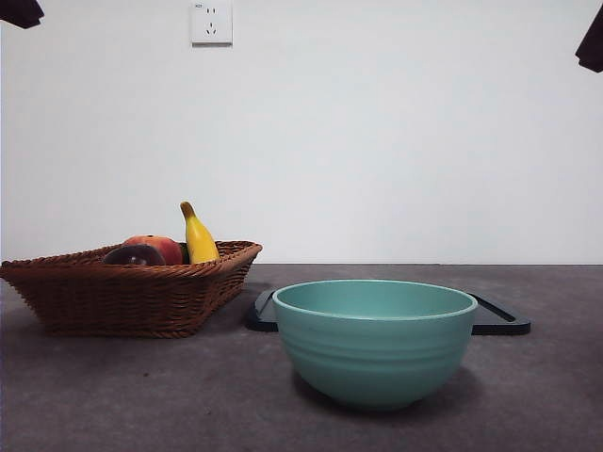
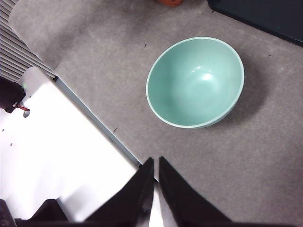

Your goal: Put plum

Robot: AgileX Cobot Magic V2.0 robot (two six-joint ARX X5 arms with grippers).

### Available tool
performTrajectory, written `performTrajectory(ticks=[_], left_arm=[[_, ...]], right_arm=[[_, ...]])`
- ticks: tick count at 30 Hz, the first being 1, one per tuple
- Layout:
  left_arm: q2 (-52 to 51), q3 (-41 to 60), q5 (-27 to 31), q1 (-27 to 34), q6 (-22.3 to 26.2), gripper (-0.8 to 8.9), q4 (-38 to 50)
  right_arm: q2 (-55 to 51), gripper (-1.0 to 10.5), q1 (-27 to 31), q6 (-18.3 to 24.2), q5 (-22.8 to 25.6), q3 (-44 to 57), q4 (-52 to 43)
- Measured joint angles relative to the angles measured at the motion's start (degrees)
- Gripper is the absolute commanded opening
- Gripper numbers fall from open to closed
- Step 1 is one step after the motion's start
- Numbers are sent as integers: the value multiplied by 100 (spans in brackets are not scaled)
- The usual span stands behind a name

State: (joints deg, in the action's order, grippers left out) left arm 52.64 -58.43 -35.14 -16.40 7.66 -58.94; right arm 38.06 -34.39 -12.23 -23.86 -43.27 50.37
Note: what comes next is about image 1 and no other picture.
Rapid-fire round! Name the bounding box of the black rectangular tray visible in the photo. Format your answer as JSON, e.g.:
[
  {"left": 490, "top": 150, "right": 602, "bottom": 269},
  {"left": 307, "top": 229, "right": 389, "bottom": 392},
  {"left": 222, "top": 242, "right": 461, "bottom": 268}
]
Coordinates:
[{"left": 244, "top": 287, "right": 532, "bottom": 336}]

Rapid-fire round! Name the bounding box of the white wall socket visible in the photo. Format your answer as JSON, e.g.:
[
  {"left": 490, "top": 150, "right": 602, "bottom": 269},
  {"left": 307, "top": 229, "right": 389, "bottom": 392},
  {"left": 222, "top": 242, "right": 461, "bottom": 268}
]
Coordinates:
[{"left": 190, "top": 1, "right": 234, "bottom": 47}]

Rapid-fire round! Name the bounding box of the teal ceramic bowl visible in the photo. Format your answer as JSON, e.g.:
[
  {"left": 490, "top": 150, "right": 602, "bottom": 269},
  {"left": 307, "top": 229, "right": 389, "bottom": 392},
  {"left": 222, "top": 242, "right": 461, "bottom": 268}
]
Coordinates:
[{"left": 271, "top": 279, "right": 479, "bottom": 412}]

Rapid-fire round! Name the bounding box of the red yellow apple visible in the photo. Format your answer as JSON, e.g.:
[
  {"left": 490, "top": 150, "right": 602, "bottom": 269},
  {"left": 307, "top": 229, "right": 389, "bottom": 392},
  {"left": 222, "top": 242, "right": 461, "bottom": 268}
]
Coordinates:
[{"left": 122, "top": 234, "right": 184, "bottom": 266}]

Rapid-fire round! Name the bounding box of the dark red plum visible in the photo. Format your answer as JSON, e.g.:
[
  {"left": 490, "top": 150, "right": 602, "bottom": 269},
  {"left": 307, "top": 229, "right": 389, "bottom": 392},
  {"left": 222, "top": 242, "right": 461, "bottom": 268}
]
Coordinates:
[{"left": 102, "top": 245, "right": 167, "bottom": 266}]

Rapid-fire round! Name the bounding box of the brown wicker basket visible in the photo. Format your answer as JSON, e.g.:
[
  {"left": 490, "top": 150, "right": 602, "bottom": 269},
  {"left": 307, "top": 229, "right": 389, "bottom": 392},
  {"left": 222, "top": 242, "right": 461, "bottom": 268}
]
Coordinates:
[{"left": 0, "top": 240, "right": 263, "bottom": 339}]

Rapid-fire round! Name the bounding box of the yellow banana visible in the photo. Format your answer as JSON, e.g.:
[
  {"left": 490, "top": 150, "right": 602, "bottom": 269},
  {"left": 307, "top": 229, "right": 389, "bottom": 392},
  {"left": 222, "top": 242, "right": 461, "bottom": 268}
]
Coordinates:
[{"left": 179, "top": 201, "right": 220, "bottom": 265}]

